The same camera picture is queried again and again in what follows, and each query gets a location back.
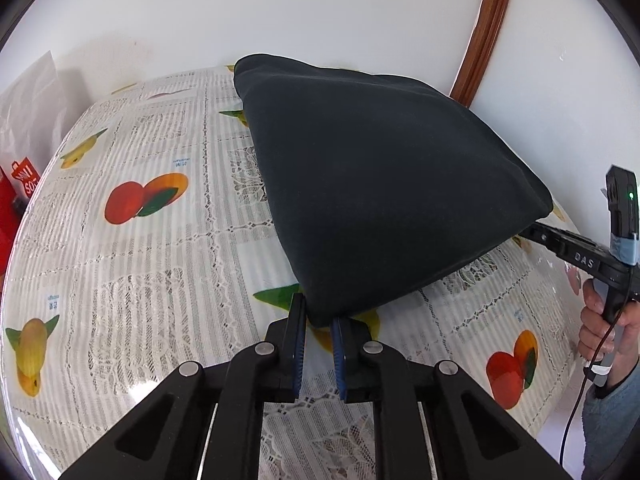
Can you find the brown wooden door frame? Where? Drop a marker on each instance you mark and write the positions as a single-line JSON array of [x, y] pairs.
[[478, 53]]

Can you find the red shopping bag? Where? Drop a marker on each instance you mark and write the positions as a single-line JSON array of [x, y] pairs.
[[15, 209]]

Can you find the black t-shirt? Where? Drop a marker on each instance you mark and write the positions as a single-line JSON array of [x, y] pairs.
[[378, 185]]

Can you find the person's right hand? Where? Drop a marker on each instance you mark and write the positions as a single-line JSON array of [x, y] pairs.
[[622, 343]]

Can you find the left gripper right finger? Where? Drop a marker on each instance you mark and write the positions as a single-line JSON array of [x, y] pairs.
[[352, 380]]

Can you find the fruit print tablecloth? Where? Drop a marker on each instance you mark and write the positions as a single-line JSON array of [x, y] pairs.
[[149, 242]]

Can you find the white plastic bag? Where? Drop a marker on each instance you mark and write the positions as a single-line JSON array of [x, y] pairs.
[[37, 112]]

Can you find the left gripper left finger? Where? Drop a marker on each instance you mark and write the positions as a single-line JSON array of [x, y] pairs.
[[288, 335]]

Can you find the black camera module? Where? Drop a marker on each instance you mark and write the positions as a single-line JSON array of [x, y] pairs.
[[623, 204]]

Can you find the blue denim sleeve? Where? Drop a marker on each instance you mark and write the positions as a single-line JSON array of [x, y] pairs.
[[610, 417]]

